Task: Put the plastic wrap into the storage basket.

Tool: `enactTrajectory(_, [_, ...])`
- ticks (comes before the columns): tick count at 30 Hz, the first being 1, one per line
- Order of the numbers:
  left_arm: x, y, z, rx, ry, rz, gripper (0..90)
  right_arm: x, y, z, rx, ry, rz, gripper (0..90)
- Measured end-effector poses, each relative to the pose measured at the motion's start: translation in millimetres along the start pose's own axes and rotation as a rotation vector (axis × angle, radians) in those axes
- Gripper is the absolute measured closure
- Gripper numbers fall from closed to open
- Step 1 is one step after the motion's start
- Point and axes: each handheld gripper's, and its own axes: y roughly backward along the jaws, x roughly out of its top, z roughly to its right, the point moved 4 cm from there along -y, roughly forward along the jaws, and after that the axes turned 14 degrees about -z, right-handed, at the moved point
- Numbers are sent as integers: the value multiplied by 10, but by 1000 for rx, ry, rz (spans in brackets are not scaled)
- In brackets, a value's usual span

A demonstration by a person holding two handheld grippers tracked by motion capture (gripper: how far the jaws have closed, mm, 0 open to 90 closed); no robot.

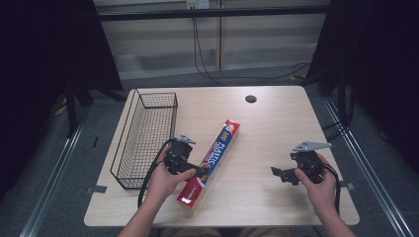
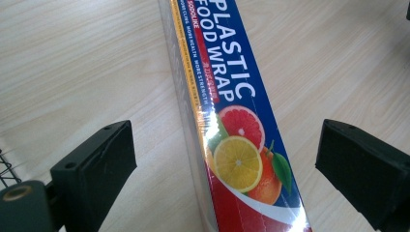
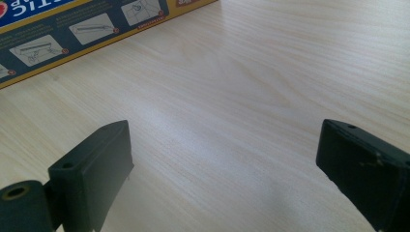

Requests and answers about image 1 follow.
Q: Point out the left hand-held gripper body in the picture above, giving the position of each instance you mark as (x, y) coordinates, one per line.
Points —
(179, 153)

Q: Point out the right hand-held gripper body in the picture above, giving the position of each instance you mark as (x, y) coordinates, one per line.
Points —
(309, 158)

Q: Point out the long plastic wrap box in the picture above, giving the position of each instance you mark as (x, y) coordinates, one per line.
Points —
(210, 161)

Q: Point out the person's right hand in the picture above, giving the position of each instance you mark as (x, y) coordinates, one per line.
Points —
(318, 189)

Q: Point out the person's left hand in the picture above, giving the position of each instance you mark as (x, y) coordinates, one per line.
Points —
(166, 181)

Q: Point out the black curtain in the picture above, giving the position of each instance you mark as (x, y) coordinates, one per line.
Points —
(49, 65)
(372, 65)

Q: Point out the black stand leg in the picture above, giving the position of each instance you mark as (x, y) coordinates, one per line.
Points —
(70, 108)

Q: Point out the black metal crossbar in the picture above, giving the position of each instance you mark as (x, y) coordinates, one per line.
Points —
(210, 14)

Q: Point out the metal floor rail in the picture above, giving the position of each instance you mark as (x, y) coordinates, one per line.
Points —
(49, 184)
(365, 171)

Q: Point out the white wall socket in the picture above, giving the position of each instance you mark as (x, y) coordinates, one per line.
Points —
(197, 4)

